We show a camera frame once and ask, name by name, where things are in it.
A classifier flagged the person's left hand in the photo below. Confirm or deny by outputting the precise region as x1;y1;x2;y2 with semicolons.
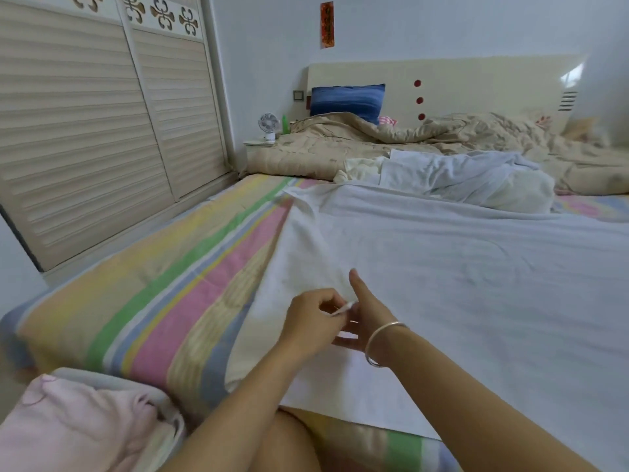
278;288;352;362

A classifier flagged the person's right hand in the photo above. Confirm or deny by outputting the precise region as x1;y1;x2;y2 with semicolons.
332;268;404;364

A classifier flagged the white towel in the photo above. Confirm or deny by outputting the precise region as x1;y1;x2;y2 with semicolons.
378;149;542;205
224;182;629;472

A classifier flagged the cream fleece blanket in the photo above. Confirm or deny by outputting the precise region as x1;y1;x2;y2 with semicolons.
334;152;558;214

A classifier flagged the person's right forearm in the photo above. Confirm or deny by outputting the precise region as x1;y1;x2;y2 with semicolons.
378;329;601;472

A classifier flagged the person's left forearm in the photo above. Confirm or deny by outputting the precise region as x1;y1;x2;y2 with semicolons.
162;344;306;472

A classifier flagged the striped pastel bed sheet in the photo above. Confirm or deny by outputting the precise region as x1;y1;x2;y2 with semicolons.
0;174;629;472

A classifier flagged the beige quilt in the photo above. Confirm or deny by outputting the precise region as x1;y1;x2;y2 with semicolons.
244;113;629;195

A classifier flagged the small white desk fan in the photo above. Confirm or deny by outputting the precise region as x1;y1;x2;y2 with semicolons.
258;113;280;144

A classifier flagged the blue pillow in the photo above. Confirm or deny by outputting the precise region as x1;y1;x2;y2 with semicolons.
309;84;387;124

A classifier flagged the white headboard with red dots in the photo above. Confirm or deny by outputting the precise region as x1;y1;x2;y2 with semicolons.
305;56;588;134

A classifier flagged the cream plush toy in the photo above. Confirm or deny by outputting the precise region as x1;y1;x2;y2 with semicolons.
565;117;611;148

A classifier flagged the silver bracelet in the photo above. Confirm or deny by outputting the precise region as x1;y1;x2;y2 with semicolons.
364;320;409;368

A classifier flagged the red wall hanging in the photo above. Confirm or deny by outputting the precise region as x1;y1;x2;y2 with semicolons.
319;1;335;49

